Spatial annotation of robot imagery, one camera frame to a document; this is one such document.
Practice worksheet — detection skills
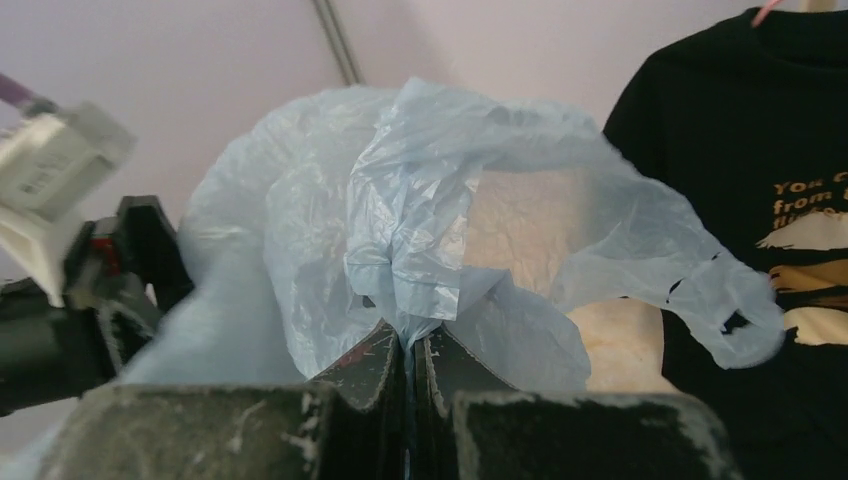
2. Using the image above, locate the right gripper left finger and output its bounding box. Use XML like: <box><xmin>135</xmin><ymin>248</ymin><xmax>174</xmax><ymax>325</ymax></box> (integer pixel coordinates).
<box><xmin>39</xmin><ymin>323</ymin><xmax>401</xmax><ymax>479</ymax></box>

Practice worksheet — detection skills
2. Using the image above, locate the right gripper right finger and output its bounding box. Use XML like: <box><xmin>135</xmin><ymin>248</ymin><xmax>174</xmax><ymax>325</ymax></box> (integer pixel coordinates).
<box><xmin>411</xmin><ymin>328</ymin><xmax>741</xmax><ymax>479</ymax></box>

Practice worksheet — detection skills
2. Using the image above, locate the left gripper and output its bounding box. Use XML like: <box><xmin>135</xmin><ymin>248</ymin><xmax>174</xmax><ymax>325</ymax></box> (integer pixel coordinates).
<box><xmin>1</xmin><ymin>195</ymin><xmax>194</xmax><ymax>416</ymax></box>

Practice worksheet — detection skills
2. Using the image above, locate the blue plastic trash bag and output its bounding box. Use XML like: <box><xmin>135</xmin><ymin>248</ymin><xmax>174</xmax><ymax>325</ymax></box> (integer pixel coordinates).
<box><xmin>0</xmin><ymin>76</ymin><xmax>786</xmax><ymax>480</ymax></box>

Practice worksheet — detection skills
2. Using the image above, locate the black printed t-shirt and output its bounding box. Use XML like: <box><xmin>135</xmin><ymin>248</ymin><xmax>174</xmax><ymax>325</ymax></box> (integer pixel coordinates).
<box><xmin>604</xmin><ymin>8</ymin><xmax>847</xmax><ymax>479</ymax></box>

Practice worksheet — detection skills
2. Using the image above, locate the pink clothes hanger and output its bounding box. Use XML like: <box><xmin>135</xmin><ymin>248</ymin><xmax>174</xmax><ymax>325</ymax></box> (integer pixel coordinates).
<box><xmin>751</xmin><ymin>0</ymin><xmax>783</xmax><ymax>28</ymax></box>

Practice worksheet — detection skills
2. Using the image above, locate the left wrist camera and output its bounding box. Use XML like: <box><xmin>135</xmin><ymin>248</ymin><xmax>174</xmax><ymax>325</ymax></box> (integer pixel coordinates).
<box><xmin>1</xmin><ymin>102</ymin><xmax>137</xmax><ymax>308</ymax></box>

